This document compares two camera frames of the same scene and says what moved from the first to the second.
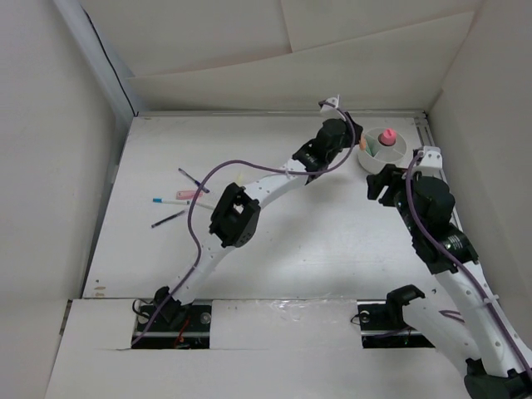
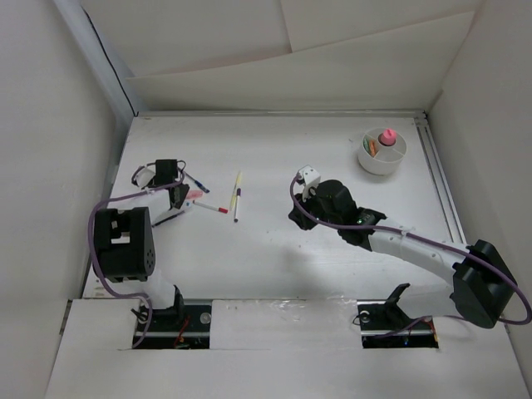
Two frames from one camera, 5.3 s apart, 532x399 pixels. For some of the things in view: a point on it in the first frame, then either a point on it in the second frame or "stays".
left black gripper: x=349 y=130 → x=183 y=192
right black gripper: x=391 y=175 → x=301 y=224
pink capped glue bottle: x=388 y=137 stays
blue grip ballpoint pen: x=193 y=180 stays
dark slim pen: x=168 y=218 stays
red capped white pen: x=204 y=205 stays
